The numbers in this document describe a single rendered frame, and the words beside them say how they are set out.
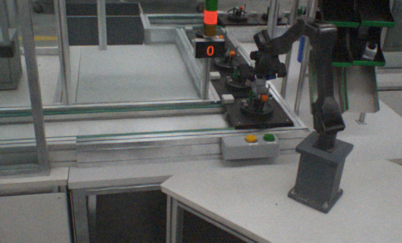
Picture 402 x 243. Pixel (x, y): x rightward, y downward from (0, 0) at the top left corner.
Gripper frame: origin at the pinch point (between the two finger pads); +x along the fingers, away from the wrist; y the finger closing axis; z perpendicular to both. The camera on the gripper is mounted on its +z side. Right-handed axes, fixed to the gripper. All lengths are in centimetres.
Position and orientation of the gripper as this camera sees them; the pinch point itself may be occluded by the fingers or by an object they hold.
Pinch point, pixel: (259, 76)
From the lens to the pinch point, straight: 186.5
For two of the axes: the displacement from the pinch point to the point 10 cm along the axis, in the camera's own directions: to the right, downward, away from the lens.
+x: -1.5, 4.2, 8.9
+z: -1.2, -9.1, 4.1
